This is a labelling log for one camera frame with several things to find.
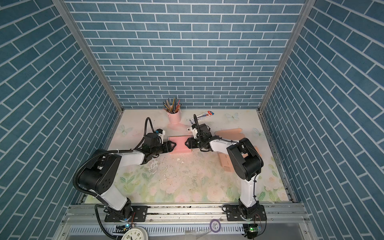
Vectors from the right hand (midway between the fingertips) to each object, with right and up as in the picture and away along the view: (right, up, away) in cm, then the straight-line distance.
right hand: (186, 141), depth 96 cm
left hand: (-8, -2, -1) cm, 9 cm away
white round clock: (-20, -37, -30) cm, 51 cm away
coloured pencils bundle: (-12, +24, +13) cm, 29 cm away
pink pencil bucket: (-10, +15, +12) cm, 22 cm away
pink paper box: (-4, +1, -1) cm, 4 cm away
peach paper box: (+35, +3, +13) cm, 37 cm away
